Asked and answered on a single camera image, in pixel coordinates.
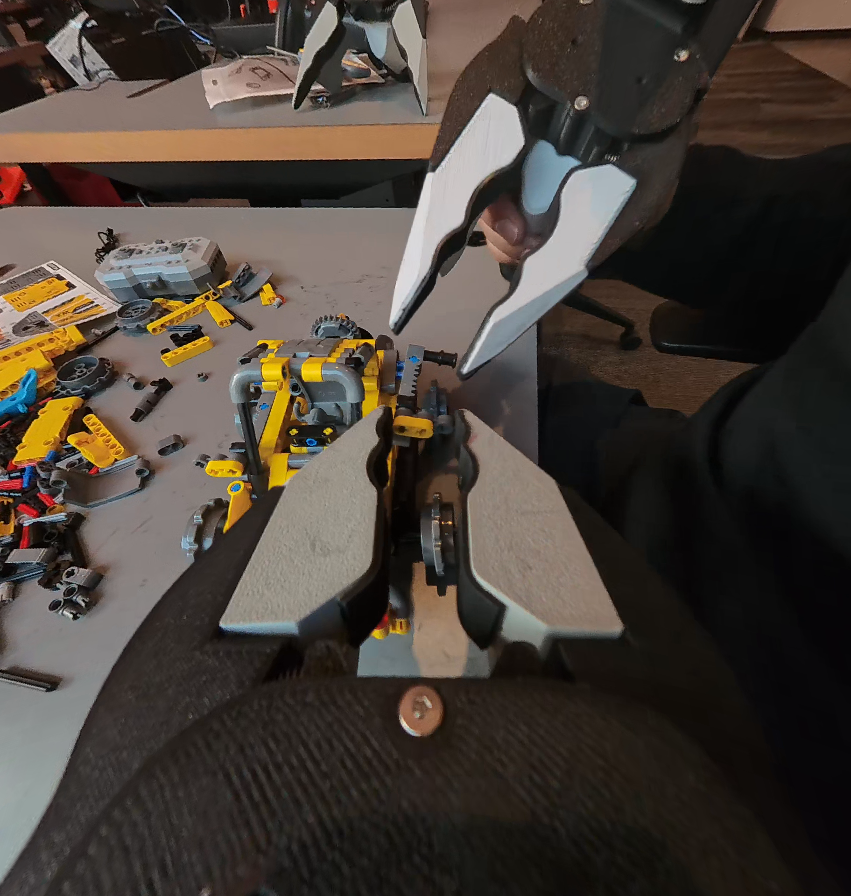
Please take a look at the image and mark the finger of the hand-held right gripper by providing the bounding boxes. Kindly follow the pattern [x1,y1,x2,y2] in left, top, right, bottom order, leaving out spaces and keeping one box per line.
[457,161,639,381]
[389,93,528,336]

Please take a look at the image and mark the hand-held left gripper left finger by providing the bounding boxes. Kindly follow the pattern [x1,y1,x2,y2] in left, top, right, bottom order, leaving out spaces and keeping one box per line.
[218,406,394,648]

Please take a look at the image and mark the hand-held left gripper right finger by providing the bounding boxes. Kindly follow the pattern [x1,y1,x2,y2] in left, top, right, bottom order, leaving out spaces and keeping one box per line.
[455,409,626,666]

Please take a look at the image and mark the yellow toy brick vehicle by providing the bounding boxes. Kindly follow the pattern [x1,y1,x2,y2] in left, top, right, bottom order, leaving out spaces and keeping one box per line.
[180,315,461,638]

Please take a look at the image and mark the person's right forearm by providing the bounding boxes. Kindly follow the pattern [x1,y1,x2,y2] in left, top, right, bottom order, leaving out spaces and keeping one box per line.
[597,143,851,309]

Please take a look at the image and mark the grey desk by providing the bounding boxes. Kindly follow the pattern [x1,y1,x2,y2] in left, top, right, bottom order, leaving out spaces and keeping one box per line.
[0,205,540,896]

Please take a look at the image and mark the person's right hand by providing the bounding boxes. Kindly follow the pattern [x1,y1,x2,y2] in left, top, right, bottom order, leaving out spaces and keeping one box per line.
[478,196,533,266]

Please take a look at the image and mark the idle grey-fingered gripper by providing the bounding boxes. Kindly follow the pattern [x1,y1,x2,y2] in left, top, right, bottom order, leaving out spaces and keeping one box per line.
[292,0,429,116]

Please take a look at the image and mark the black office chair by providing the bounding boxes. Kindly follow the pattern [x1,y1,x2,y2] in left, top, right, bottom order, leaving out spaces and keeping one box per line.
[562,290,755,365]

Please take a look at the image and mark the grey curved brick panel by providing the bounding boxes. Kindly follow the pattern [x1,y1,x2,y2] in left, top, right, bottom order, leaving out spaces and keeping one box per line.
[61,458,152,508]

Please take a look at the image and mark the person's legs in black pants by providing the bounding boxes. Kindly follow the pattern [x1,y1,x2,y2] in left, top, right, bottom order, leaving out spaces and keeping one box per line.
[537,238,851,896]

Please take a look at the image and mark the black brick connector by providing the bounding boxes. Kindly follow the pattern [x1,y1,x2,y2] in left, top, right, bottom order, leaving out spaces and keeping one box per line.
[130,378,174,422]

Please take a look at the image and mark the short yellow brick beam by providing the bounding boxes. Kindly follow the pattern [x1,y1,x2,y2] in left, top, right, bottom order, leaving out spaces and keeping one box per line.
[161,335,212,368]

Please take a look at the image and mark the white line-drawing paper sheet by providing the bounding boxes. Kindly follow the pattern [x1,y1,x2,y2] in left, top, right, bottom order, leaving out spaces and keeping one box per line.
[201,57,307,109]

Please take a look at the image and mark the long yellow brick beam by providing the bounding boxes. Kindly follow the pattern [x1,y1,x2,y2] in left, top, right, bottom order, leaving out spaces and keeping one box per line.
[147,282,233,336]

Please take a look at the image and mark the dark grey wheel hub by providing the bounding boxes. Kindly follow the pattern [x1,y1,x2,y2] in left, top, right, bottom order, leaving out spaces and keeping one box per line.
[56,355,114,394]

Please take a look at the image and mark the pile of loose toy bricks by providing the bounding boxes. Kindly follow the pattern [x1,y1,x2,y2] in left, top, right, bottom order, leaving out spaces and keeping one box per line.
[0,325,153,624]

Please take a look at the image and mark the grey toy battery box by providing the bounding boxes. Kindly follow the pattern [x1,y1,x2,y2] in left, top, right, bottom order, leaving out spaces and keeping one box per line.
[92,238,229,295]

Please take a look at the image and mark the wood-edged grey table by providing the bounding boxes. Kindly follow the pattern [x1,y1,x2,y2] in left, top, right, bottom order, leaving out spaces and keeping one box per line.
[0,0,545,165]

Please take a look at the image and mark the black ribbed rod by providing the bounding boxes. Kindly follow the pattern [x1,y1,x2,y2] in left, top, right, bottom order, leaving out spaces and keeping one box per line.
[0,668,62,694]

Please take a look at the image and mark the blue toy brick beam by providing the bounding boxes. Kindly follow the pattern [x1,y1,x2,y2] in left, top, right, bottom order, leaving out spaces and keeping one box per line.
[0,369,40,435]

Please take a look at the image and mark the yellow printed instruction booklet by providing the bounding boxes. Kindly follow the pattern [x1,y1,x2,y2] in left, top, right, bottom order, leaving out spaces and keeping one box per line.
[0,260,121,351]

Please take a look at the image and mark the white printed leaflet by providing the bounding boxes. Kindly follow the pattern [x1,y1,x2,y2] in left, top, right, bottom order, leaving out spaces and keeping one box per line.
[46,10,118,88]

